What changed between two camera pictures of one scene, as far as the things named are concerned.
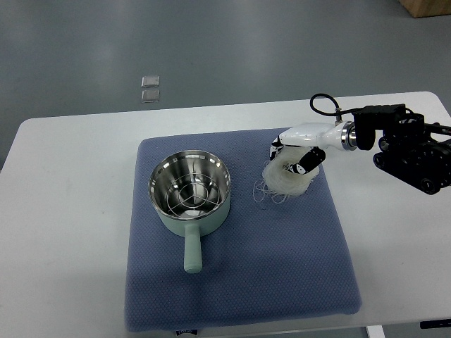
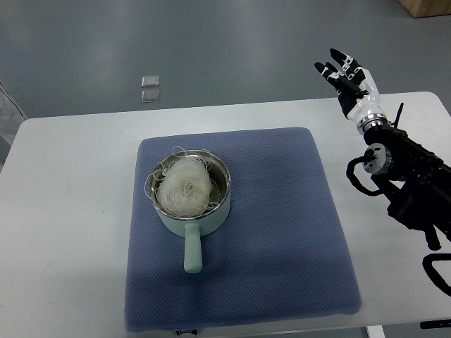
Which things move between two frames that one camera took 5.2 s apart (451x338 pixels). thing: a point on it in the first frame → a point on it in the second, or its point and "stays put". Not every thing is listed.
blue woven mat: x=270 y=260 stays put
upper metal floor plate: x=150 y=81 stays put
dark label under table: x=189 y=331 stays put
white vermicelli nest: x=280 y=184 → x=183 y=186
